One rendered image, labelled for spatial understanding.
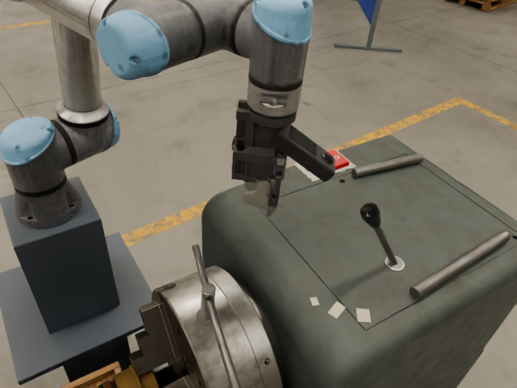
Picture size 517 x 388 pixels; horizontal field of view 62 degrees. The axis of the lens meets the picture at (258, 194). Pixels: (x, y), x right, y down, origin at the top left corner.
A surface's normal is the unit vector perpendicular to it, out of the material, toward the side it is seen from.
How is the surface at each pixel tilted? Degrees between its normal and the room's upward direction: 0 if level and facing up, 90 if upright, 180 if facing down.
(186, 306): 6
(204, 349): 23
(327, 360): 42
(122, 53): 90
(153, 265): 0
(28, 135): 7
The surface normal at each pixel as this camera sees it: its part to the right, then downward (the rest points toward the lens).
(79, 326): 0.07, -0.77
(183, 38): 0.76, 0.28
